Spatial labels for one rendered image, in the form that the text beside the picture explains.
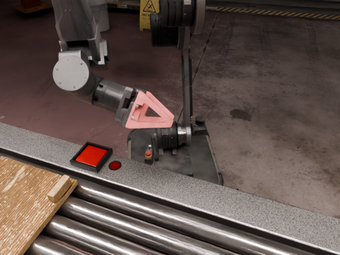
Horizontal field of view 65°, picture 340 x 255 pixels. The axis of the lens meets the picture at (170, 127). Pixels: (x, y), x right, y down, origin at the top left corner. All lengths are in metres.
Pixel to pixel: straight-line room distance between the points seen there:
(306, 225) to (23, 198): 0.59
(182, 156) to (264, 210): 1.04
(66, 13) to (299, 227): 0.59
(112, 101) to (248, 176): 1.52
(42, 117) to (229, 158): 1.61
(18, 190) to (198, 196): 0.39
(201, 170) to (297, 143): 0.96
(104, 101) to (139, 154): 1.17
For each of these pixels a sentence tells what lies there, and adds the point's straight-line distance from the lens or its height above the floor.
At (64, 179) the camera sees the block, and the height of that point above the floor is 0.96.
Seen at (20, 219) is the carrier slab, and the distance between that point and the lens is 0.64.
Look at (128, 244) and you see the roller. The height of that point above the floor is 0.92.
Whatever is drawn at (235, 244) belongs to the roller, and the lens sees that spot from 0.58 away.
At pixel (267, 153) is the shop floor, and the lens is 2.13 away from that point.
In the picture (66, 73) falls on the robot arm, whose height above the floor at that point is 1.21.
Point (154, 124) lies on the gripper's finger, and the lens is 0.47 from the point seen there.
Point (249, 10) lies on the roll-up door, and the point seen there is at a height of 0.06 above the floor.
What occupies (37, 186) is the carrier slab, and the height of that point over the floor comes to 0.94.
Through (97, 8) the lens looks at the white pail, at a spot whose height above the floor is 0.33.
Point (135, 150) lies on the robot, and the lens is 1.69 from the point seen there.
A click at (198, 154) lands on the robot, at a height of 0.24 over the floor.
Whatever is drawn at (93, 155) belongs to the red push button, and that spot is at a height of 0.93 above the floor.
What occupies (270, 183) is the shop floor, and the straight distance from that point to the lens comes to 1.93.
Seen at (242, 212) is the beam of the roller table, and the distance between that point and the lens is 0.62.
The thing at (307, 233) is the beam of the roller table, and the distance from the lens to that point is 0.63.
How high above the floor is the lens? 1.42
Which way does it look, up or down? 40 degrees down
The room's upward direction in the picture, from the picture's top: straight up
